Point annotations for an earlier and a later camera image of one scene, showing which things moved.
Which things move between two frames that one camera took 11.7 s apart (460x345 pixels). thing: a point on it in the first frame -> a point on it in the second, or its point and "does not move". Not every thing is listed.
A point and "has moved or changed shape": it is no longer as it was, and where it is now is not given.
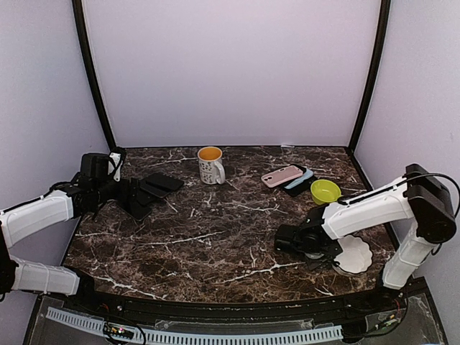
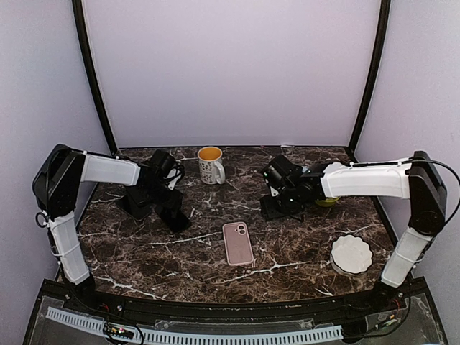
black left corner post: [85, 48] does not move
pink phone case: [282, 175] has moved or changed shape
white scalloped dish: [356, 256] does not move
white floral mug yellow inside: [211, 168] does not move
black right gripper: [313, 264] -> [268, 210]
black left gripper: [132, 189] -> [177, 194]
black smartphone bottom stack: [134, 208] does not move
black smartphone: [164, 180] has moved or changed shape
